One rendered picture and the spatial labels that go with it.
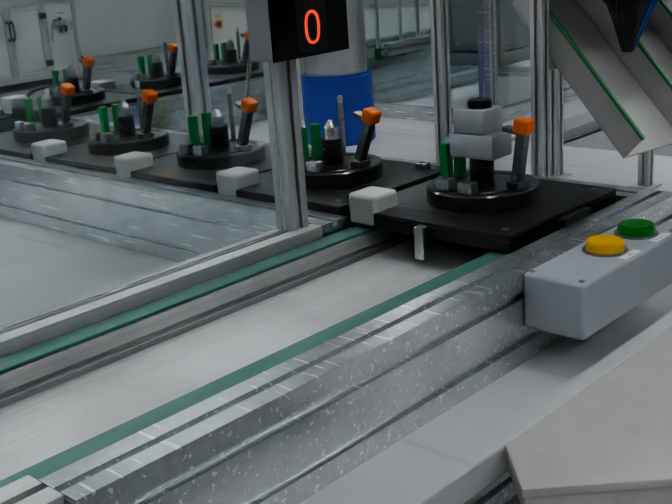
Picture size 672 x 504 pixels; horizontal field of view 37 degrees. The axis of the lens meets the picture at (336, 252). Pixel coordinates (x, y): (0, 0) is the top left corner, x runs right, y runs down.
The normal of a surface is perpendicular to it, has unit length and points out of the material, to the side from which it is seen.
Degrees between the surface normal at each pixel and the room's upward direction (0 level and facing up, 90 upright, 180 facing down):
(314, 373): 0
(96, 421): 0
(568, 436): 0
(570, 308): 90
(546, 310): 90
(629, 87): 45
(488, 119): 90
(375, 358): 90
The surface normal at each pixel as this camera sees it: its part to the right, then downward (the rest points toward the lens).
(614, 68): 0.38, -0.53
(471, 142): -0.67, 0.27
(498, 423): -0.07, -0.95
